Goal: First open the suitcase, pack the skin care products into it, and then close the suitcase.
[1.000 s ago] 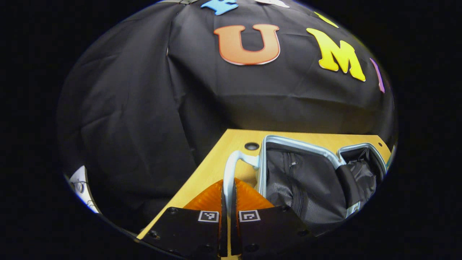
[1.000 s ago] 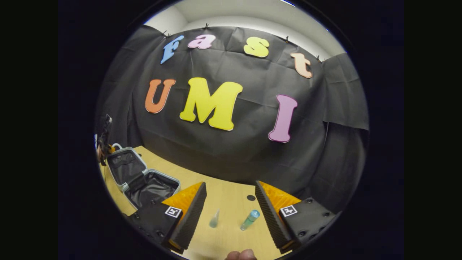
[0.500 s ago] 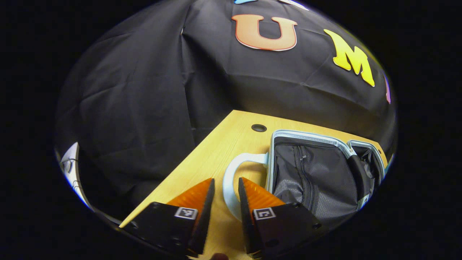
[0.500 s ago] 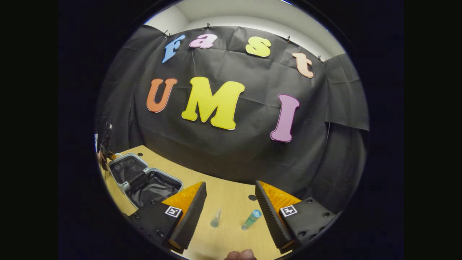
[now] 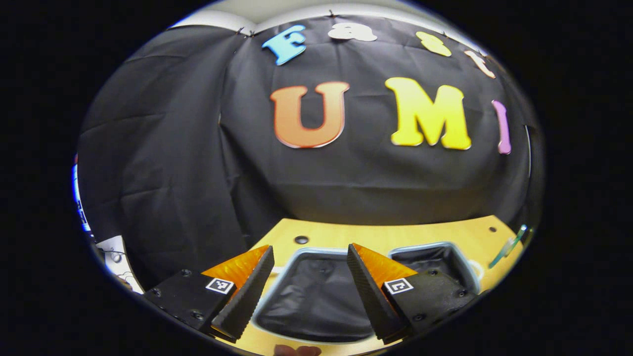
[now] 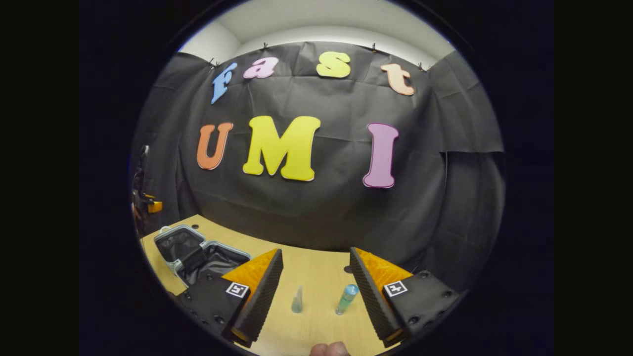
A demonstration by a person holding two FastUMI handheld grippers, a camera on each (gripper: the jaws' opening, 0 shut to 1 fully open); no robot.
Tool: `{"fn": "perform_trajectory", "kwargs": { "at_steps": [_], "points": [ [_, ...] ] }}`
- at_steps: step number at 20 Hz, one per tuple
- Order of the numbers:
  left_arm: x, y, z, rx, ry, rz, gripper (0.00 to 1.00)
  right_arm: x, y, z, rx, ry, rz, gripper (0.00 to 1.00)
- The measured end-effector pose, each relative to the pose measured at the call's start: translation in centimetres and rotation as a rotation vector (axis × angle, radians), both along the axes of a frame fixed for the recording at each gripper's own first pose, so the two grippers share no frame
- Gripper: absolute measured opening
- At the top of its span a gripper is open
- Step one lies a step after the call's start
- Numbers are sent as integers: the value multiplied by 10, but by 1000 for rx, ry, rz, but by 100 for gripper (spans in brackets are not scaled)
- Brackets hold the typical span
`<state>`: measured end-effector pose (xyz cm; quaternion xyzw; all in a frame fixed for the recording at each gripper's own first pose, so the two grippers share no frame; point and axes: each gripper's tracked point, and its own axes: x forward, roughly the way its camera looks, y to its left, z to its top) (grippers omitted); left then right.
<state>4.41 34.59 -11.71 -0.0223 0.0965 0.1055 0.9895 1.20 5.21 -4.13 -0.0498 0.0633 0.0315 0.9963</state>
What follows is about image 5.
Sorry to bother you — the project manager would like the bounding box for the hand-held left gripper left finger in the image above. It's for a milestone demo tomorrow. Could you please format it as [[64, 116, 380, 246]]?
[[142, 245, 275, 343]]

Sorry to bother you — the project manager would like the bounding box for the black backdrop cloth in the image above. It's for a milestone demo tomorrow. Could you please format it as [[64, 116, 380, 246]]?
[[77, 14, 543, 290]]

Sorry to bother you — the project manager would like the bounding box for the lit screen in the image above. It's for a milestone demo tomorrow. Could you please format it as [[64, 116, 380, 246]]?
[[72, 153, 92, 233]]

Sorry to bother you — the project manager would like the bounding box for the white device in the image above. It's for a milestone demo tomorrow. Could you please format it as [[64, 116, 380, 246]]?
[[95, 235, 145, 295]]

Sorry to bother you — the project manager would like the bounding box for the light blue suitcase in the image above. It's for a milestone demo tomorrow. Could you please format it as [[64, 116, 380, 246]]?
[[251, 241, 485, 345]]

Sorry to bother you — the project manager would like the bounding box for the small teal tube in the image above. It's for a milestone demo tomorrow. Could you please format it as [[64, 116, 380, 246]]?
[[489, 224, 528, 269]]

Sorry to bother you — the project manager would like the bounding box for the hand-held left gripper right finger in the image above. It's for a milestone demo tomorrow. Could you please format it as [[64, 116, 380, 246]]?
[[346, 242, 479, 346]]

